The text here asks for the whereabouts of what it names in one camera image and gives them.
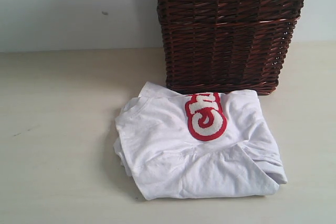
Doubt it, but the white t-shirt with red logo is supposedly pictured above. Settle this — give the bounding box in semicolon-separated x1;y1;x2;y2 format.
114;82;287;200

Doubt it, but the dark brown wicker basket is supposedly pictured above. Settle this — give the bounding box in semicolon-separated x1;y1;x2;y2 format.
157;0;304;95

